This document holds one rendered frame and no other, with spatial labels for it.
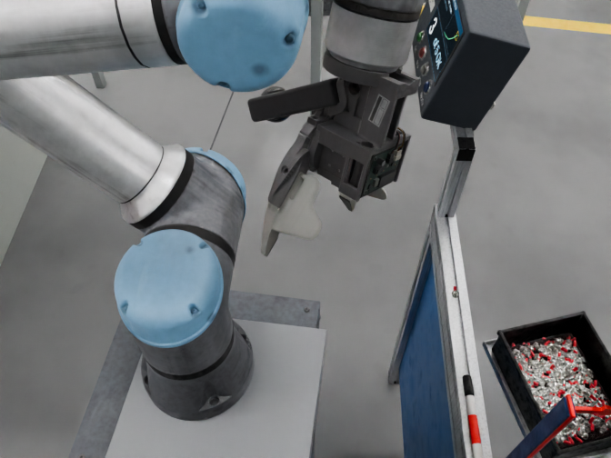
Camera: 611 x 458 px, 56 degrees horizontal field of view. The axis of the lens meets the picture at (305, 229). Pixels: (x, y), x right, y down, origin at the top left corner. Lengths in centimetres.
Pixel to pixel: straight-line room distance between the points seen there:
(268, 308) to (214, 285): 29
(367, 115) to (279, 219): 13
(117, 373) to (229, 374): 20
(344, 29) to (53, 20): 22
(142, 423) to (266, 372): 17
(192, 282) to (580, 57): 287
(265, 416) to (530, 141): 216
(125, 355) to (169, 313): 30
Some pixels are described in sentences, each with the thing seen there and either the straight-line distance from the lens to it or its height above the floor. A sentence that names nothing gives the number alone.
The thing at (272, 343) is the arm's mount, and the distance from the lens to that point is 84.
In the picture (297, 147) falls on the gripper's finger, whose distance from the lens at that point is 55.
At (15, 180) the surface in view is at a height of 13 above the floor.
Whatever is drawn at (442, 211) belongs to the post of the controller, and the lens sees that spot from 120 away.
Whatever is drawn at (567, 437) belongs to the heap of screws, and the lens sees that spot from 109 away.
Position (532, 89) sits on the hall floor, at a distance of 303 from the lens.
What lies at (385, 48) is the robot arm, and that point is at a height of 150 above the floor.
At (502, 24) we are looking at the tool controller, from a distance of 105.
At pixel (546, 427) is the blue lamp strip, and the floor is 113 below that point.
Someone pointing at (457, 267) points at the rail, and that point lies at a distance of 115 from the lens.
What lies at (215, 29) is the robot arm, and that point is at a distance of 36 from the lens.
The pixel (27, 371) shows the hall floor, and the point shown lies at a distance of 215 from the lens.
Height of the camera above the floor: 179
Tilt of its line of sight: 53 degrees down
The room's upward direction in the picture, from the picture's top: straight up
